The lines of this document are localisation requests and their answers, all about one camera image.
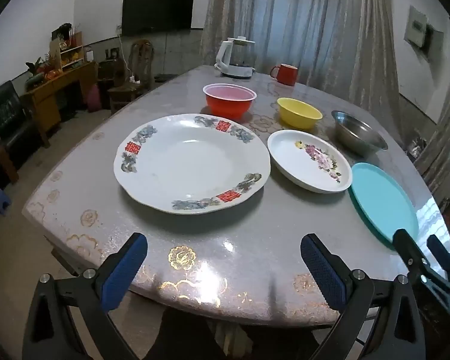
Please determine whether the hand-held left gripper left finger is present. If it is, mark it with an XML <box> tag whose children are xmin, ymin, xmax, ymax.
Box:
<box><xmin>22</xmin><ymin>232</ymin><xmax>149</xmax><ymax>360</ymax></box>

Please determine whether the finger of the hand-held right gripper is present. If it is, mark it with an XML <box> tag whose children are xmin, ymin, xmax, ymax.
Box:
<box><xmin>392</xmin><ymin>228</ymin><xmax>450</xmax><ymax>308</ymax></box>
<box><xmin>427</xmin><ymin>234</ymin><xmax>450</xmax><ymax>287</ymax></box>

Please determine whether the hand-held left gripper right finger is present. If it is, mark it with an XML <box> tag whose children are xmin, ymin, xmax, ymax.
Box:
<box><xmin>300</xmin><ymin>233</ymin><xmax>426</xmax><ymax>360</ymax></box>

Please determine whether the teal plastic plate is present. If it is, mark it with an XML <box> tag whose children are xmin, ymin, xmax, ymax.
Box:
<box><xmin>348</xmin><ymin>162</ymin><xmax>420</xmax><ymax>251</ymax></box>

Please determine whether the small white floral plate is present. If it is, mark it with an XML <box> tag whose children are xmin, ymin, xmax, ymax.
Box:
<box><xmin>267</xmin><ymin>130</ymin><xmax>352</xmax><ymax>194</ymax></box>

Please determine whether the large white patterned plate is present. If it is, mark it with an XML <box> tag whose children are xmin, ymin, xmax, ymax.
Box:
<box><xmin>113</xmin><ymin>113</ymin><xmax>272</xmax><ymax>215</ymax></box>

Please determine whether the stainless steel bowl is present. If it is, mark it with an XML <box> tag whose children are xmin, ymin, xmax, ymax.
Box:
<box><xmin>331</xmin><ymin>110</ymin><xmax>388</xmax><ymax>158</ymax></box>

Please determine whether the yellow plastic bowl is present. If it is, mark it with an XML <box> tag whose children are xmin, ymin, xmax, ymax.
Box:
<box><xmin>277</xmin><ymin>97</ymin><xmax>323</xmax><ymax>132</ymax></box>

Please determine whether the red plastic bowl pink inside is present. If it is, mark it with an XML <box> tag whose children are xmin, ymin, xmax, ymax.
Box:
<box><xmin>202</xmin><ymin>83</ymin><xmax>257</xmax><ymax>121</ymax></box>

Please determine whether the blue plastic stool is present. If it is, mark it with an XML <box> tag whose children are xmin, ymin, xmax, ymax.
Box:
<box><xmin>0</xmin><ymin>188</ymin><xmax>13</xmax><ymax>217</ymax></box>

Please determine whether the pink bag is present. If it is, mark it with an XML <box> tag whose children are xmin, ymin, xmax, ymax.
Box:
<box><xmin>87</xmin><ymin>83</ymin><xmax>102</xmax><ymax>112</ymax></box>

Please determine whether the wooden desk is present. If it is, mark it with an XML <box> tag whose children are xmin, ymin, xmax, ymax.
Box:
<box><xmin>20</xmin><ymin>61</ymin><xmax>98</xmax><ymax>149</ymax></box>

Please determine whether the red mug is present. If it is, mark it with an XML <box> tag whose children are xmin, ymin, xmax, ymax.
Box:
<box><xmin>270</xmin><ymin>64</ymin><xmax>298</xmax><ymax>86</ymax></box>

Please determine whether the black leather sofa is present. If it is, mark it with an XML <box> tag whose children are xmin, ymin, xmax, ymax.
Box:
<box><xmin>0</xmin><ymin>80</ymin><xmax>34</xmax><ymax>166</ymax></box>

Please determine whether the carved wooden chair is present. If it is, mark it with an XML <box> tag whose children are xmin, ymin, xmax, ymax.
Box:
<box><xmin>108</xmin><ymin>39</ymin><xmax>155</xmax><ymax>113</ymax></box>

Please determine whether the white electric kettle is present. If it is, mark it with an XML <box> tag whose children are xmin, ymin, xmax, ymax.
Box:
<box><xmin>214</xmin><ymin>37</ymin><xmax>256</xmax><ymax>80</ymax></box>

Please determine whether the small wooden shelf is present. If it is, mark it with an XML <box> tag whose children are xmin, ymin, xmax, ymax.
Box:
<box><xmin>49</xmin><ymin>32</ymin><xmax>85</xmax><ymax>70</ymax></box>

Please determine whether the beige wide curtain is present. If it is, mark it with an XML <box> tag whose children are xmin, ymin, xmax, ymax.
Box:
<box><xmin>199</xmin><ymin>0</ymin><xmax>402</xmax><ymax>111</ymax></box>

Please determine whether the grey wall panel box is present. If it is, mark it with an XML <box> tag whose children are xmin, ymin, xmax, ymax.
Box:
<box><xmin>403</xmin><ymin>5</ymin><xmax>445</xmax><ymax>62</ymax></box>

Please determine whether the black wall television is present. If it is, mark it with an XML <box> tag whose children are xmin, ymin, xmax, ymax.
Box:
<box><xmin>122</xmin><ymin>0</ymin><xmax>196</xmax><ymax>37</ymax></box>

